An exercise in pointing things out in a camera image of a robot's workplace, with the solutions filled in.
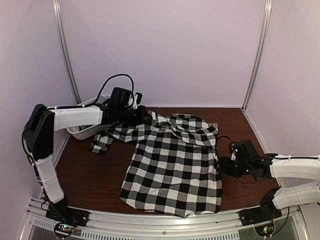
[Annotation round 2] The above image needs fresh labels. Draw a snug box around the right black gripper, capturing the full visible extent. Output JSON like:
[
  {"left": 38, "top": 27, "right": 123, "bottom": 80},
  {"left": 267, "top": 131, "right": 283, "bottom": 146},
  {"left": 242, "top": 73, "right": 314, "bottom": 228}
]
[{"left": 213, "top": 157, "right": 251, "bottom": 178}]

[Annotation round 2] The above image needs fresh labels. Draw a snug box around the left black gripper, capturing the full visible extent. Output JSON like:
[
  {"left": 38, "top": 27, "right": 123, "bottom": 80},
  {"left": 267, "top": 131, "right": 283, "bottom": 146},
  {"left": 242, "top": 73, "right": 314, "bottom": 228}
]
[{"left": 117, "top": 105, "right": 153, "bottom": 127}]

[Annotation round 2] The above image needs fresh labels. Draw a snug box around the black white plaid shirt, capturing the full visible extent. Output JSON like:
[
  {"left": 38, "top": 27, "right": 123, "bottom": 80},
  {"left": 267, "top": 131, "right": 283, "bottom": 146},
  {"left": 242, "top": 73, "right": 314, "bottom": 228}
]
[{"left": 90, "top": 112, "right": 222, "bottom": 218}]

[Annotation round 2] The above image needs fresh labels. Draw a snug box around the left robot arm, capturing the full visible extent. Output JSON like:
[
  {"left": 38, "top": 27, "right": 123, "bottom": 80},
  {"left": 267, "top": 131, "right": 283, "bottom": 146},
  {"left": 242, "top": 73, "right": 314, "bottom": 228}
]
[{"left": 21, "top": 87, "right": 152, "bottom": 222}]

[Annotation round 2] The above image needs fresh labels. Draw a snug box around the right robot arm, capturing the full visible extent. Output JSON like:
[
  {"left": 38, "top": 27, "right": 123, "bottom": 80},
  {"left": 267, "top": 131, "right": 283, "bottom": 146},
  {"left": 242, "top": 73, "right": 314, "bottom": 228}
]
[{"left": 214, "top": 139, "right": 320, "bottom": 221}]

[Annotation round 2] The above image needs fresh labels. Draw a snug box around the white plastic bin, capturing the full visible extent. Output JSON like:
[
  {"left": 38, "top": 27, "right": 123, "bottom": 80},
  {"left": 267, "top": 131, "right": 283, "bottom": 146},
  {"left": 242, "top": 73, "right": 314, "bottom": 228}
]
[{"left": 66, "top": 94, "right": 111, "bottom": 140}]

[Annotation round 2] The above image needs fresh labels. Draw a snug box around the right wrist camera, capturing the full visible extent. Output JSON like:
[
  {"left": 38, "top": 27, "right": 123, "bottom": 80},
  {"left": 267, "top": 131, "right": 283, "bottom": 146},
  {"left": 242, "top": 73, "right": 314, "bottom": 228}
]
[{"left": 228, "top": 141, "right": 237, "bottom": 161}]

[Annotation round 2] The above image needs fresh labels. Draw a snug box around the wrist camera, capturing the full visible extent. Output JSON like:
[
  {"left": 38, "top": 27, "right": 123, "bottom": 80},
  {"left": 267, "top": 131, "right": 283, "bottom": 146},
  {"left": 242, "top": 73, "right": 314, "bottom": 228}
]
[
  {"left": 228, "top": 141, "right": 237, "bottom": 161},
  {"left": 132, "top": 92, "right": 143, "bottom": 109}
]

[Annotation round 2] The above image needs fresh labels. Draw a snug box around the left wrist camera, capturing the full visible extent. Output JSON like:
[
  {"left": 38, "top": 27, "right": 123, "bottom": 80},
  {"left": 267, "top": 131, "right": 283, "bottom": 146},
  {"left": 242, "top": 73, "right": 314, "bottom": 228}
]
[{"left": 132, "top": 92, "right": 143, "bottom": 109}]

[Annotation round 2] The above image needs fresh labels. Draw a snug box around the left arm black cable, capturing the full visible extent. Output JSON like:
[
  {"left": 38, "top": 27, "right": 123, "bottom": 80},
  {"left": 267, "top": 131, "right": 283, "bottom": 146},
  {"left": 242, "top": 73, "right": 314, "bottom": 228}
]
[{"left": 21, "top": 73, "right": 136, "bottom": 161}]

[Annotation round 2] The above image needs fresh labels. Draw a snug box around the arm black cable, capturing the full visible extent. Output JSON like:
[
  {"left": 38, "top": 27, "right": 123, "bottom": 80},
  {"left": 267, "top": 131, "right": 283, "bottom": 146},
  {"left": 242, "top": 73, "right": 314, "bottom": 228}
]
[
  {"left": 21, "top": 73, "right": 136, "bottom": 161},
  {"left": 215, "top": 135, "right": 320, "bottom": 223}
]

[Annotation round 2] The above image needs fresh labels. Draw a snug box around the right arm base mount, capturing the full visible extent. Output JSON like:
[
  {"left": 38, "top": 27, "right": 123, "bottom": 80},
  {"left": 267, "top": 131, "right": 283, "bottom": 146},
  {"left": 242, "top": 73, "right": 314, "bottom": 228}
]
[{"left": 238, "top": 206, "right": 282, "bottom": 226}]

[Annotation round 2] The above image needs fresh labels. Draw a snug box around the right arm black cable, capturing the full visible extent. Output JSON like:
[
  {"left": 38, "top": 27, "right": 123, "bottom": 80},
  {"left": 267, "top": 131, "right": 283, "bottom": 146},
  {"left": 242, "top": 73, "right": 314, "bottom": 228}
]
[{"left": 215, "top": 135, "right": 320, "bottom": 223}]

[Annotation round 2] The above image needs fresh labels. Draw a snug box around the aluminium front rail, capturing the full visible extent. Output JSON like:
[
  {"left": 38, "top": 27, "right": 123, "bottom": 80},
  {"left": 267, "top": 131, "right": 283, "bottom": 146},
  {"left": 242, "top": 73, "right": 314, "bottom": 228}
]
[{"left": 22, "top": 194, "right": 308, "bottom": 240}]

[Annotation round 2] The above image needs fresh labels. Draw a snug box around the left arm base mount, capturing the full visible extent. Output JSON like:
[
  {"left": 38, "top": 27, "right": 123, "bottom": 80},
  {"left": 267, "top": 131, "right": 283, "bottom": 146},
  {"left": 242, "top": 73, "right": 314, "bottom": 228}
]
[{"left": 45, "top": 207, "right": 89, "bottom": 227}]

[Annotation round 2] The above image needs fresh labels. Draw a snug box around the left aluminium post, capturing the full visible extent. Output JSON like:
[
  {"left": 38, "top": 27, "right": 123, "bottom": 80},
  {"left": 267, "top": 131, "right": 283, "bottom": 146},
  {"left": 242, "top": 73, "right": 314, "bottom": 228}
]
[{"left": 52, "top": 0, "right": 81, "bottom": 104}]

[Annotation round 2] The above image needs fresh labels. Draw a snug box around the aluminium post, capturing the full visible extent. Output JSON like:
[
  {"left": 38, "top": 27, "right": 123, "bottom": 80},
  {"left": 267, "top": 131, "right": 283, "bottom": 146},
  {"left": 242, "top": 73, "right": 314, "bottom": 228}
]
[
  {"left": 241, "top": 0, "right": 273, "bottom": 112},
  {"left": 52, "top": 0, "right": 81, "bottom": 104}
]

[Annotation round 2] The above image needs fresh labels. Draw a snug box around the right aluminium post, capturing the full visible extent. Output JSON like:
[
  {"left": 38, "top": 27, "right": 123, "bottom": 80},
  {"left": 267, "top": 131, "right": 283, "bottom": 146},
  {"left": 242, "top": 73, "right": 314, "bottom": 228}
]
[{"left": 241, "top": 0, "right": 273, "bottom": 112}]

